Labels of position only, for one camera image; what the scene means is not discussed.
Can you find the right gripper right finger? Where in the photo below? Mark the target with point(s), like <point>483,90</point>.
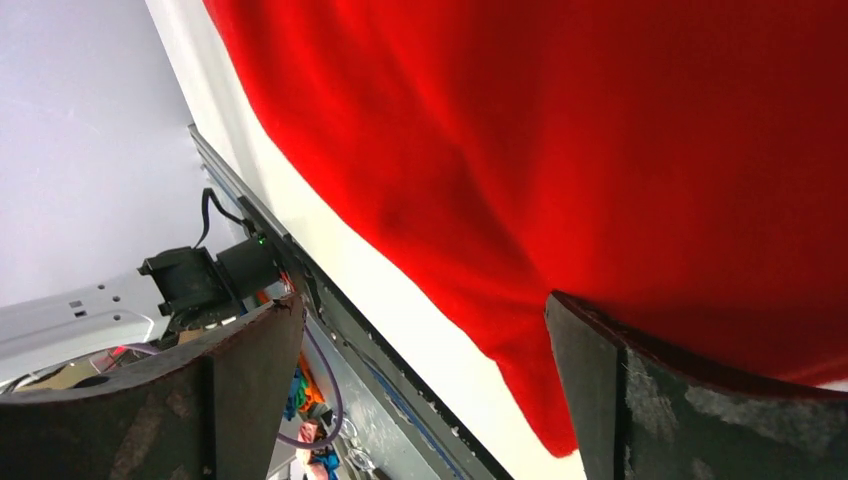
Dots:
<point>642,408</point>

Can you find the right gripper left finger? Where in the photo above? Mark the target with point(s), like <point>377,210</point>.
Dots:
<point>206,409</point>

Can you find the red t shirt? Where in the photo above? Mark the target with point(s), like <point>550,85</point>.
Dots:
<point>682,165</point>

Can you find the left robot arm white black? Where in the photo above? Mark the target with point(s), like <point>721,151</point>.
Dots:
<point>180,289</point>

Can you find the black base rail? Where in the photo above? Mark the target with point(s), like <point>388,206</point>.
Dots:
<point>402,424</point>

